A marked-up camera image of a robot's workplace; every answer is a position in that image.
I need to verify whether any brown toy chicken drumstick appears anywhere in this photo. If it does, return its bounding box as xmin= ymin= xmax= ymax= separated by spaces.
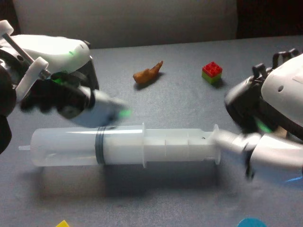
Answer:
xmin=133 ymin=61 xmax=164 ymax=84

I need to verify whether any grey table cloth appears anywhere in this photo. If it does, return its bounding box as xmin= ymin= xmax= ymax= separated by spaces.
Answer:
xmin=0 ymin=35 xmax=303 ymax=227

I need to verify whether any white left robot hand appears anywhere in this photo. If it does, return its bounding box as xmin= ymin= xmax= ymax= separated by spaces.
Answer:
xmin=13 ymin=34 xmax=132 ymax=130

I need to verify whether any large translucent plastic syringe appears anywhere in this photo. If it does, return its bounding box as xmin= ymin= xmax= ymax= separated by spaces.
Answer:
xmin=18 ymin=122 xmax=222 ymax=168

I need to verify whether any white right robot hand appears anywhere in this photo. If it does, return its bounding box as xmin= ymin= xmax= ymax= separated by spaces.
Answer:
xmin=213 ymin=48 xmax=303 ymax=183

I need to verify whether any red and green toy brick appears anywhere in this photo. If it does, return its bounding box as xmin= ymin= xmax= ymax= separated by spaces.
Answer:
xmin=202 ymin=61 xmax=223 ymax=85

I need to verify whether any blue round disc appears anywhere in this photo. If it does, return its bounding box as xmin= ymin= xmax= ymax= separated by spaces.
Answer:
xmin=237 ymin=218 xmax=265 ymax=227

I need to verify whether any white backdrop panel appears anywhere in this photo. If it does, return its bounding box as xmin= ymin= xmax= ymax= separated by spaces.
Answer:
xmin=13 ymin=0 xmax=239 ymax=50

